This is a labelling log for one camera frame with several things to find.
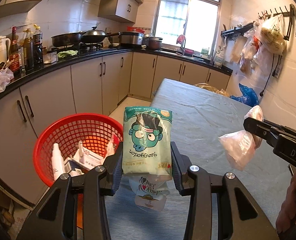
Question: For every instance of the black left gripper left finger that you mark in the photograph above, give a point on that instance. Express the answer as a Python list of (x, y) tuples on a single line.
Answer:
[(55, 216)]

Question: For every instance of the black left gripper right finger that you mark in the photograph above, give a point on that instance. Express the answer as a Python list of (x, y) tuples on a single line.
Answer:
[(239, 216)]

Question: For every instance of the torn red carton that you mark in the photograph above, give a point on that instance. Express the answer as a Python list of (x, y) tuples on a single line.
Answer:
[(112, 145)]

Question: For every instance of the white plastic bottle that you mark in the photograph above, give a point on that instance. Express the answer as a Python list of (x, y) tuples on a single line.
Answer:
[(57, 162)]

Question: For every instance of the pink plastic bag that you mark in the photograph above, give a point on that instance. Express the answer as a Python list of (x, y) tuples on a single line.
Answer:
[(240, 147)]

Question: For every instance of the green cartoon tissue pack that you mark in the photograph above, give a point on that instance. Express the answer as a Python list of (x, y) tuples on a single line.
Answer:
[(146, 142)]

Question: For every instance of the white barcode medicine box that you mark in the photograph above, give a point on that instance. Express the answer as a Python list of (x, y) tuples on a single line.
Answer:
[(73, 168)]

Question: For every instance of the red white wet wipe pack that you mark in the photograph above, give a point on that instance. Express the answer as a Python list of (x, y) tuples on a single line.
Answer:
[(150, 194)]

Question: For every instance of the red plastic mesh basket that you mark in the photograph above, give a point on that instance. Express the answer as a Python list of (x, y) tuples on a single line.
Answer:
[(93, 130)]

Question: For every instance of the blue plastic bag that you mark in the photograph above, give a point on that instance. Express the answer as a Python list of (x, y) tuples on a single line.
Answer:
[(248, 97)]

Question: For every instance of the grey blue tablecloth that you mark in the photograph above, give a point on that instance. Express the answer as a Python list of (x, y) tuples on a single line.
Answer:
[(200, 117)]

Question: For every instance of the yellow plastic bag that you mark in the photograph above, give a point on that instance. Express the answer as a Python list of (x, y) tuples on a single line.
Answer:
[(212, 89)]

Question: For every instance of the hanging bag of food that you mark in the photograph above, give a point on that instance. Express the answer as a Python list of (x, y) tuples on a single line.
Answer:
[(271, 34)]

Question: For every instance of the green cloth on counter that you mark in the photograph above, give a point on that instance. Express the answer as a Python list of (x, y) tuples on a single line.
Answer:
[(66, 53)]

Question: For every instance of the sink faucet with pink cloth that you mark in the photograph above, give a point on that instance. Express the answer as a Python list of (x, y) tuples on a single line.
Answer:
[(181, 39)]

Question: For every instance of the dark cooking pot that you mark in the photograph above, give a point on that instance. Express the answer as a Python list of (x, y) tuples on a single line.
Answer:
[(153, 43)]

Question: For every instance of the dark soy sauce bottle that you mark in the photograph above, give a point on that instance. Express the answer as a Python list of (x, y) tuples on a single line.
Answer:
[(37, 47)]

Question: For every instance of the black lidded wok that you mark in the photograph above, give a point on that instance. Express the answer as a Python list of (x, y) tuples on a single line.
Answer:
[(94, 35)]

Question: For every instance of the silver rice cooker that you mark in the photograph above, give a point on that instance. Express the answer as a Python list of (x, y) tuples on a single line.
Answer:
[(130, 38)]

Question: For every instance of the black frying pan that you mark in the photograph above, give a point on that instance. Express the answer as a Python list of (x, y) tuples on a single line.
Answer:
[(68, 39)]

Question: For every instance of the red label sauce bottle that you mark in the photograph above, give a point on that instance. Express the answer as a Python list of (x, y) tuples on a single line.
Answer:
[(14, 53)]

